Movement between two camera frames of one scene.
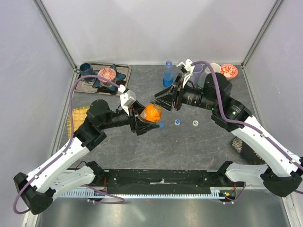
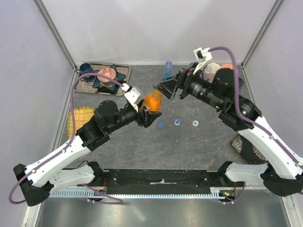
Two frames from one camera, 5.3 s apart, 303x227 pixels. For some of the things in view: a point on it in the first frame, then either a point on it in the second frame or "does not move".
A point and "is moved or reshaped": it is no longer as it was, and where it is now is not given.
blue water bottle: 168,75 does not move
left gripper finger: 142,127 -> 152,116
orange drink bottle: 152,113 is moved or reshaped
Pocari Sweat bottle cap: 177,122 does not move
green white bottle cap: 195,123 does not move
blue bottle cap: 161,125 does not move
